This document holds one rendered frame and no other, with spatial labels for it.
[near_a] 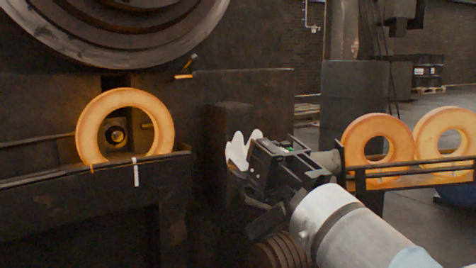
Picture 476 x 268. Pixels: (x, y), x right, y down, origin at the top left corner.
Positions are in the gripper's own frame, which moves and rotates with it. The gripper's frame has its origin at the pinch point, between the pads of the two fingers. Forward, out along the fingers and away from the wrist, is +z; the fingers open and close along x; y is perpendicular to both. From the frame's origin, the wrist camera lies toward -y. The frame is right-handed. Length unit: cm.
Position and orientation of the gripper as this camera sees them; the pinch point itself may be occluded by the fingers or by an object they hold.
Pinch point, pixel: (232, 150)
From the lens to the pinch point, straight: 63.5
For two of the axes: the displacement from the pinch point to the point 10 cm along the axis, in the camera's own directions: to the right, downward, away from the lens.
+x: -8.4, 0.9, -5.3
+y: 1.7, -8.9, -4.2
